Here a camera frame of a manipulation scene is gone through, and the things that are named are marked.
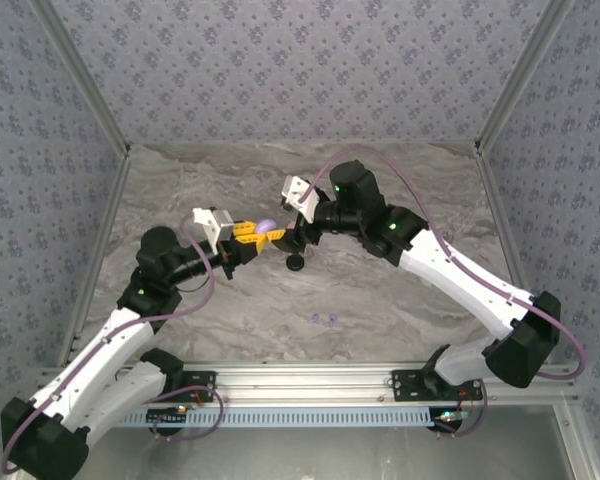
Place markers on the round purple earbud case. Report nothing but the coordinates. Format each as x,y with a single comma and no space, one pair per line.
267,226

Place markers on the round black earbud case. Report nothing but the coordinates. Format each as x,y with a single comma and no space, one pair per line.
295,262

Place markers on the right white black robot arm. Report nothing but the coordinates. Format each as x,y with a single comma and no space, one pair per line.
470,285

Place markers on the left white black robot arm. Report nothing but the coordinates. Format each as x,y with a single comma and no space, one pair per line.
105,345

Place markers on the small lit circuit board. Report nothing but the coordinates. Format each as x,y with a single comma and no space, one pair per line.
167,414
450,419

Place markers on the grey metal lower shelf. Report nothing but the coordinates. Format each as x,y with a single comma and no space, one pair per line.
300,455

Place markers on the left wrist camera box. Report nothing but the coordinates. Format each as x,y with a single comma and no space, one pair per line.
220,225

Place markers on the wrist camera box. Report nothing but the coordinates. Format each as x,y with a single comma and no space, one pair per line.
220,225
300,192

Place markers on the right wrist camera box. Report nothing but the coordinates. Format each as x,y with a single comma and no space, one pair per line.
300,192

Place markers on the aluminium table side rail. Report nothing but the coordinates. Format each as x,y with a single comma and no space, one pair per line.
104,225
503,225

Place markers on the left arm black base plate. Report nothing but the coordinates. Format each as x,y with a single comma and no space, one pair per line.
205,385

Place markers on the aluminium mounting rail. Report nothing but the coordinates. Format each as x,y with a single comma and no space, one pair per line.
300,385

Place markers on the aluminium frame post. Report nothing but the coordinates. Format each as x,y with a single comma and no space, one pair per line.
521,75
84,75

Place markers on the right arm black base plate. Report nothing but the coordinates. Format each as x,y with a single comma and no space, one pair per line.
405,387

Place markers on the aluminium frame leg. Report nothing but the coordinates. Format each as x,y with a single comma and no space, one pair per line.
575,445

